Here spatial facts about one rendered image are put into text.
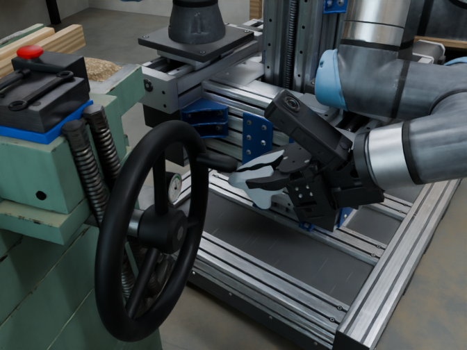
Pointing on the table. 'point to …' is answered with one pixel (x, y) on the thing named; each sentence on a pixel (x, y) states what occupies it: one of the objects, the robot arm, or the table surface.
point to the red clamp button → (30, 51)
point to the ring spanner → (39, 92)
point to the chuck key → (14, 79)
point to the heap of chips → (100, 69)
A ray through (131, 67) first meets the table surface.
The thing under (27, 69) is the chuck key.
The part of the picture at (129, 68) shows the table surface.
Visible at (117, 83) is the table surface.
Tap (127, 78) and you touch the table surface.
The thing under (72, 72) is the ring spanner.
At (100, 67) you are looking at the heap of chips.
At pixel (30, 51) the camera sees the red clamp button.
